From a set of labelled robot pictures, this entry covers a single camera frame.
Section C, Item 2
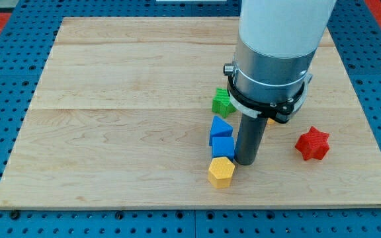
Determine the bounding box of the blue cube block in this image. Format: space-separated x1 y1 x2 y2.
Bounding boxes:
212 137 235 161

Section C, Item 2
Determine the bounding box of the black and white mounting ring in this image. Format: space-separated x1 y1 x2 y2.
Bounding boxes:
226 73 314 124

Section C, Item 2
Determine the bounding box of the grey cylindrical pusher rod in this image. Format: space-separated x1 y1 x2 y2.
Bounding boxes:
235 114 268 165

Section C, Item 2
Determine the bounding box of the blue triangle block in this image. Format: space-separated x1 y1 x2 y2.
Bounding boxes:
208 116 233 146

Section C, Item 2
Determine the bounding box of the red star block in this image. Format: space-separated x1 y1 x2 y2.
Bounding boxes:
295 126 330 161

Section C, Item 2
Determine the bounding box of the green star block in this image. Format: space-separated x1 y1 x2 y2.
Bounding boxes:
212 88 236 118

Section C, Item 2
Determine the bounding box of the yellow heart block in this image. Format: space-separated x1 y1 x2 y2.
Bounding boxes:
267 118 276 125

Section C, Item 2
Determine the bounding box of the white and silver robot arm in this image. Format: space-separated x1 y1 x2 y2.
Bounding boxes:
230 0 336 104

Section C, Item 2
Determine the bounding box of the light wooden board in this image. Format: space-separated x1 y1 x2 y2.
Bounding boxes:
0 17 381 210

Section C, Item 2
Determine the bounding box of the yellow hexagon block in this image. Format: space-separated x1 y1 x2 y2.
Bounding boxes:
208 157 235 188

